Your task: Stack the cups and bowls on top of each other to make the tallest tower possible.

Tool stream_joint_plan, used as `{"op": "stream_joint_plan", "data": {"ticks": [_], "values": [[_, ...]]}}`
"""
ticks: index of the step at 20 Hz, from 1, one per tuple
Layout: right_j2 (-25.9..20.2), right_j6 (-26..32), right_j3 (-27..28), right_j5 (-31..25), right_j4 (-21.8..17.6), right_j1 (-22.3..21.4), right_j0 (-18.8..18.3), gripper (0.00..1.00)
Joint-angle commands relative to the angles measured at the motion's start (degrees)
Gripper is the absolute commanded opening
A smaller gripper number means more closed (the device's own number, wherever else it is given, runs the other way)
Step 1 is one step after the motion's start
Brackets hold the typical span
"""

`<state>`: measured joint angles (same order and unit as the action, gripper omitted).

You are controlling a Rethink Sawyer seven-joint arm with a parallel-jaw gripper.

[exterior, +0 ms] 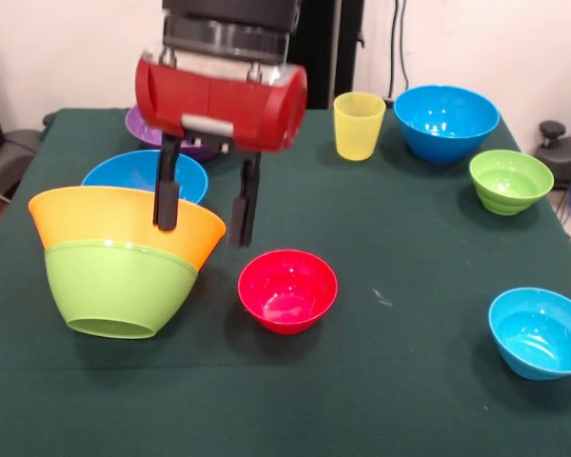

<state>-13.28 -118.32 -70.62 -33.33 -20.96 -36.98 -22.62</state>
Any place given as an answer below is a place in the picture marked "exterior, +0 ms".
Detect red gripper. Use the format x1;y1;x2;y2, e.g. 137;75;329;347
134;50;309;249

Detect large orange bowl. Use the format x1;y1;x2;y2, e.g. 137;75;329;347
28;186;227;272

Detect large purple bowl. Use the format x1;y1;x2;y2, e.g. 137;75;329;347
125;105;220;162

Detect small red bowl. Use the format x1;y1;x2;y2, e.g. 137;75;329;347
237;248;339;336

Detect large green bowl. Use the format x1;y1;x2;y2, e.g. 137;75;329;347
44;239;199;340

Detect yellow cup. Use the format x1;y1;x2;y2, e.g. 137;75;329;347
333;91;388;162

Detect dark gray stand base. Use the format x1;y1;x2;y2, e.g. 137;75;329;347
0;128;44;199

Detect dark green tablecloth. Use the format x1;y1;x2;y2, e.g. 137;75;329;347
0;108;571;457

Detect small green bowl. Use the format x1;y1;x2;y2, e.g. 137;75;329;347
468;149;555;217

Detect small light blue bowl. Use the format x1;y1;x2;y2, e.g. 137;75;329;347
487;287;571;382

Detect black stand base with knob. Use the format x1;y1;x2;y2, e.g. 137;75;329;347
530;120;571;190

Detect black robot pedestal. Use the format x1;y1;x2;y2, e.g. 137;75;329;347
294;0;365;111

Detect black wall cable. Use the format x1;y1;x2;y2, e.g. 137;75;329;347
387;0;410;101

